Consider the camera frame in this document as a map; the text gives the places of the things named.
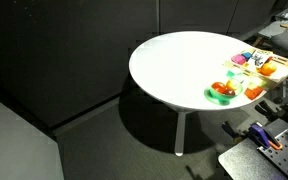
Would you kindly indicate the checkered cube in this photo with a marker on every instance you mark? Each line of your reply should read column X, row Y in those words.
column 260, row 58

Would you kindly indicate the blue block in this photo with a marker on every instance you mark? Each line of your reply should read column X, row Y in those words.
column 247, row 55

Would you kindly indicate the grey chair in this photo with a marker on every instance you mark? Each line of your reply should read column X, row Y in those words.
column 287, row 41

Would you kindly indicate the orange toy fruit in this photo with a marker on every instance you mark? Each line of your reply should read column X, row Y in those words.
column 268, row 68

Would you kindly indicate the magenta block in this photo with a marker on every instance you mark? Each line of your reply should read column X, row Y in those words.
column 238, row 59

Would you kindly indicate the dark red toy fruit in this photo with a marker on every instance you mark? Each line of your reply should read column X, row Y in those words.
column 229, row 92

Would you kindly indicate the white table leg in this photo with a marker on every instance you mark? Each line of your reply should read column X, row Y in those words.
column 180, row 133

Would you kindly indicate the dark green block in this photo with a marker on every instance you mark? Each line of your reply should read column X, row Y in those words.
column 232, row 73

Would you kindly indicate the blue black clamp equipment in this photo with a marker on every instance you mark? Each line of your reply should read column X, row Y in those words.
column 262, row 135

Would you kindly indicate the black mounting plate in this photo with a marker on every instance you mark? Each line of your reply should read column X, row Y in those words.
column 244, row 163

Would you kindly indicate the lime green block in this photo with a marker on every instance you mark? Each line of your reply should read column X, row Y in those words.
column 255, row 82

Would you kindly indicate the wooden tray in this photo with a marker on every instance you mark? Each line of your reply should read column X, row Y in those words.
column 284, row 68

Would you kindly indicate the light grey box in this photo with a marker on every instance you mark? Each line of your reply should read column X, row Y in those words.
column 17, row 143

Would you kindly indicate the yellow toy fruit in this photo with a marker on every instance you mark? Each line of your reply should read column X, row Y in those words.
column 233, row 85

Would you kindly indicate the green plastic bowl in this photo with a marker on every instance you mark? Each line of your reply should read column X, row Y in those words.
column 222, row 97

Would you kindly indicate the orange block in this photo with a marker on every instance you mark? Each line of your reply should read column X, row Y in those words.
column 253, row 93

